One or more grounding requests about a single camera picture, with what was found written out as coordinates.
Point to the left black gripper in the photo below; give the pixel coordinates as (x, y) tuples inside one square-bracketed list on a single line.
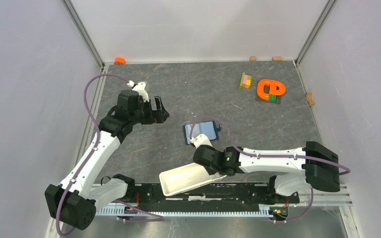
[(159, 115)]

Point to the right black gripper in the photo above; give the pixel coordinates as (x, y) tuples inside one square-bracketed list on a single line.
[(211, 171)]

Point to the navy blue card holder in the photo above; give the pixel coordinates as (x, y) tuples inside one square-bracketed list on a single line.
[(209, 128)]

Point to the white plastic tray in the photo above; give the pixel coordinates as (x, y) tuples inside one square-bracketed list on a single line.
[(186, 178)]

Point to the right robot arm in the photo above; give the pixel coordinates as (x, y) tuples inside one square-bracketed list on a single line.
[(312, 166)]

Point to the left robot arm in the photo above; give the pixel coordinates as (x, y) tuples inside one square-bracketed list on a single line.
[(73, 201)]

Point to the orange round cap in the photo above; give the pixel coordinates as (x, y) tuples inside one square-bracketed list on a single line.
[(119, 60)]

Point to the pink green block stack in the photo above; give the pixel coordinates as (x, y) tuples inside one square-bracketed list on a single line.
[(246, 81)]

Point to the green lego brick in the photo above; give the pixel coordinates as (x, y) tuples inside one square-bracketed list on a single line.
[(272, 98)]

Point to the orange marble run piece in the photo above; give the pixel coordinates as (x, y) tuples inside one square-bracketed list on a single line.
[(266, 87)]

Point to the curved wooden piece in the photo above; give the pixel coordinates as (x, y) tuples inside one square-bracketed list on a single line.
[(309, 98)]

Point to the right wooden block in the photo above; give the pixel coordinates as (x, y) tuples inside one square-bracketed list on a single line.
[(277, 58)]

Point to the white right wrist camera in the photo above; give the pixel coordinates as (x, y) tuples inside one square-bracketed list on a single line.
[(200, 140)]

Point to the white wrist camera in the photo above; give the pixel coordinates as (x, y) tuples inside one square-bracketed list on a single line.
[(200, 140), (140, 88)]

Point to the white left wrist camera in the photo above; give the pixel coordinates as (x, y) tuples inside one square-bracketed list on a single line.
[(140, 88)]

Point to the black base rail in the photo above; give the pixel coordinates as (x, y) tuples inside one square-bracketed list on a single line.
[(215, 197)]

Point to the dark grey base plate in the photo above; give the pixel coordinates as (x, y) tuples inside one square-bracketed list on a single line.
[(278, 100)]

